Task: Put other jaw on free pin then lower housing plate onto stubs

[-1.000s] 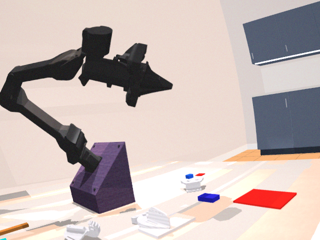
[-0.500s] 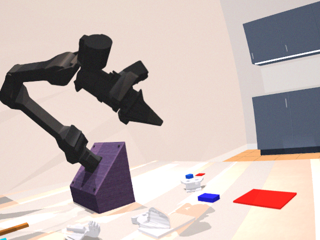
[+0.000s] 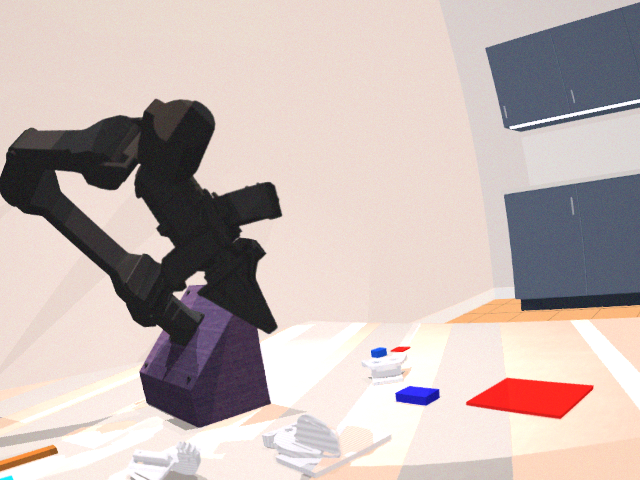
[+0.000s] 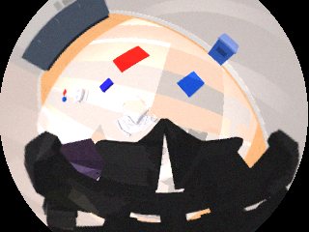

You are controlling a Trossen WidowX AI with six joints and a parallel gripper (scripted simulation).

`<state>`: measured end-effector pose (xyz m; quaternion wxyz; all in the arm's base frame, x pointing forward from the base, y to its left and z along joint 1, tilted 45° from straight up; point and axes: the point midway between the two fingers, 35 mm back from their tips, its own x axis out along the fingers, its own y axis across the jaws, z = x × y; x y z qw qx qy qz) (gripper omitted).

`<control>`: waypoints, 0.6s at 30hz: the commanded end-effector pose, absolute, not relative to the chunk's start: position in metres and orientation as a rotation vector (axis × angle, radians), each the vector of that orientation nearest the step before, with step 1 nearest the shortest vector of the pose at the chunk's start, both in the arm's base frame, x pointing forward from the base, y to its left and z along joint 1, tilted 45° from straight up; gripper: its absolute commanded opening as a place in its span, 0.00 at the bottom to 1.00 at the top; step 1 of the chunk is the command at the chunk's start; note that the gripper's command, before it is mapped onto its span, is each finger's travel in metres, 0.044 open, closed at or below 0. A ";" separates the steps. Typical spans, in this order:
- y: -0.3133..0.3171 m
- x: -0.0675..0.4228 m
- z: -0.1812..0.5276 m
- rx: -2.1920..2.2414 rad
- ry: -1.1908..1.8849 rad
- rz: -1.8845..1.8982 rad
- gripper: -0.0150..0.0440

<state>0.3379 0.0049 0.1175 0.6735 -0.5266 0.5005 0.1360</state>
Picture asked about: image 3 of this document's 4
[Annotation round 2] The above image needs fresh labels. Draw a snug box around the blue flat block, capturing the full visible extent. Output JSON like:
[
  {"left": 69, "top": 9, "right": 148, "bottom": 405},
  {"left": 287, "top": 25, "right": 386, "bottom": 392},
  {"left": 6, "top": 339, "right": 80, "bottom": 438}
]
[{"left": 395, "top": 386, "right": 440, "bottom": 406}]

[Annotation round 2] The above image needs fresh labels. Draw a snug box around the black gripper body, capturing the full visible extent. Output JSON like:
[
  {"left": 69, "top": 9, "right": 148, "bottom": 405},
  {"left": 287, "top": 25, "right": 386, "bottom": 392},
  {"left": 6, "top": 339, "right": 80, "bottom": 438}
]
[{"left": 155, "top": 186, "right": 266, "bottom": 293}]

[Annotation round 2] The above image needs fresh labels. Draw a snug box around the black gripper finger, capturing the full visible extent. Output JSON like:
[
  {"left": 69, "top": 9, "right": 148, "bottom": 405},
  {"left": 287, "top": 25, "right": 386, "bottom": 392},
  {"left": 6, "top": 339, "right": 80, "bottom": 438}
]
[
  {"left": 250, "top": 254, "right": 278, "bottom": 328},
  {"left": 197, "top": 253, "right": 277, "bottom": 334}
]

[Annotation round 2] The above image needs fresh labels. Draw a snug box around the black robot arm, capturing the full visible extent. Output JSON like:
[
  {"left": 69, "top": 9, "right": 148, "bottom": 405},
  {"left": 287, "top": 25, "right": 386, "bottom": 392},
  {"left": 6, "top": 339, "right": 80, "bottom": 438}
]
[{"left": 0, "top": 98, "right": 282, "bottom": 346}]

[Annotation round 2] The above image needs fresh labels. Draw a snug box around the small blue block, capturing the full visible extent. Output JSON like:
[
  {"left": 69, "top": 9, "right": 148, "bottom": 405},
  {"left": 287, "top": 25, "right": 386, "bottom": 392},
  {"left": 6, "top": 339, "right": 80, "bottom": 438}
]
[{"left": 371, "top": 347, "right": 387, "bottom": 358}]

